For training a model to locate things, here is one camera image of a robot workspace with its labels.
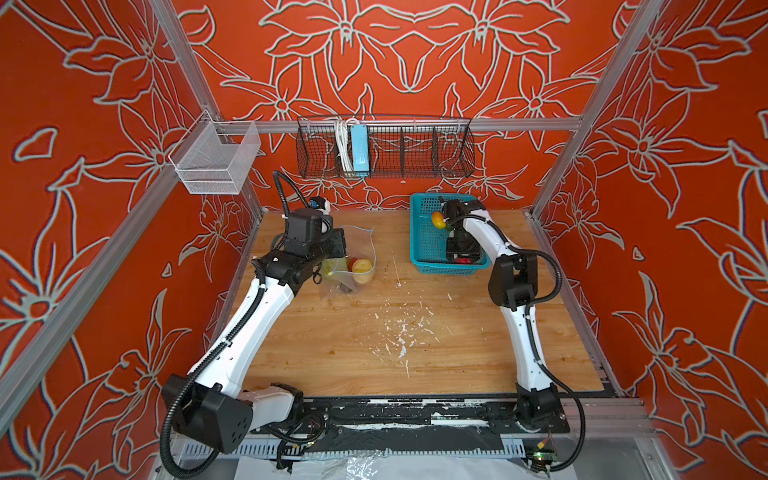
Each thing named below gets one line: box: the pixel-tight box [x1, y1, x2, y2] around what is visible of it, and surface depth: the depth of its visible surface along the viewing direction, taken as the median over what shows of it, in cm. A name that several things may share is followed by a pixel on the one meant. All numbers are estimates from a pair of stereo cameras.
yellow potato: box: [352, 258, 374, 284], surface depth 89 cm
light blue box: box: [350, 124, 370, 178], surface depth 92 cm
